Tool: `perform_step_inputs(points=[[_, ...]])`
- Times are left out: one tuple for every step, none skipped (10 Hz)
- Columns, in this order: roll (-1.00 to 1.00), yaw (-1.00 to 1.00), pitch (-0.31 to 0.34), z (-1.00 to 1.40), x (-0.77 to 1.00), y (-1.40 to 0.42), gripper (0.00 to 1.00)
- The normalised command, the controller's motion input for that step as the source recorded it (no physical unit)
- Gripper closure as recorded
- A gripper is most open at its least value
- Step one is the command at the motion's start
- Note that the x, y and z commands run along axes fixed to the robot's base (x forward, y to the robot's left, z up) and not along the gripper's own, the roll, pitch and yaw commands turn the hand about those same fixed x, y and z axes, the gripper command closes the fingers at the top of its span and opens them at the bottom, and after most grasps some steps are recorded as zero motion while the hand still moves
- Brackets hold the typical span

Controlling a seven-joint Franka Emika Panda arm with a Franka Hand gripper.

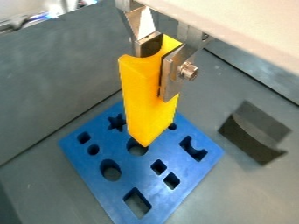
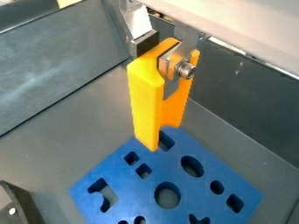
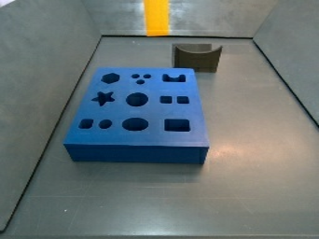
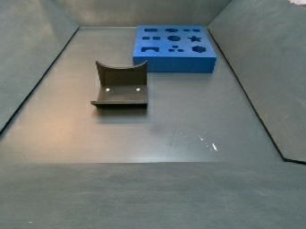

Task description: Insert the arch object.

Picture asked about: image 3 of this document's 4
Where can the dark olive arch block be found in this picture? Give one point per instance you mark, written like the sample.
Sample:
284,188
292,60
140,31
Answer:
196,56

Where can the blue shape sorter block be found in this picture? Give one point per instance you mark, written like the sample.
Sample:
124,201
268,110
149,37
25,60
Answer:
140,116

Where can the yellow vertical stripe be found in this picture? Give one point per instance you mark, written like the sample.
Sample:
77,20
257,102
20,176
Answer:
156,17

